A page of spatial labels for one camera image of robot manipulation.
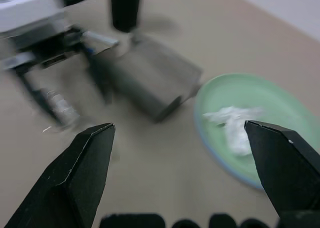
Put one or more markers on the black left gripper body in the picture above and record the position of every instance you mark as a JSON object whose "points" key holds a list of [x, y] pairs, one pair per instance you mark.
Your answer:
{"points": [[50, 49]]}

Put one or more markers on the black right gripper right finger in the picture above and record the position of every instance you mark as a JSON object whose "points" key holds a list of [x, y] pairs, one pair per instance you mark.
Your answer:
{"points": [[285, 168]]}

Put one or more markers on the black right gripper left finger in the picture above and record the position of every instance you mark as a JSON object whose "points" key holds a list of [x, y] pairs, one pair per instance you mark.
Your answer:
{"points": [[75, 178]]}

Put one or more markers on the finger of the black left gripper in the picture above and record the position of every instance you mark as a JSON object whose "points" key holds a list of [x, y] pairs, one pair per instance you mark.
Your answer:
{"points": [[37, 95], [96, 73]]}

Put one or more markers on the dark marker with grey label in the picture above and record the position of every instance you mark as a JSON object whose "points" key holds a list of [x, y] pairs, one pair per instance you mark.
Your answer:
{"points": [[60, 105]]}

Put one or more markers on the grey glasses case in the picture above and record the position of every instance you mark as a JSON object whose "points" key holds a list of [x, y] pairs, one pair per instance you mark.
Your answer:
{"points": [[150, 73]]}

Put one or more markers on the white marker with blue cap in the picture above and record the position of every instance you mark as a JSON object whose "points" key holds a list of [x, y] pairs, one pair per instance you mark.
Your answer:
{"points": [[102, 38]]}

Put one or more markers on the crumpled white tissue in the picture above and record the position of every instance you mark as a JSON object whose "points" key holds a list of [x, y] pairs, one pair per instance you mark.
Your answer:
{"points": [[233, 133]]}

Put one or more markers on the light green plate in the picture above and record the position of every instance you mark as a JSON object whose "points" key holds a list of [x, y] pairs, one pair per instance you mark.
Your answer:
{"points": [[250, 93]]}

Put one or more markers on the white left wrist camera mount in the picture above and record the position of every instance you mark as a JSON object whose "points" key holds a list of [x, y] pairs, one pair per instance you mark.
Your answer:
{"points": [[27, 10]]}

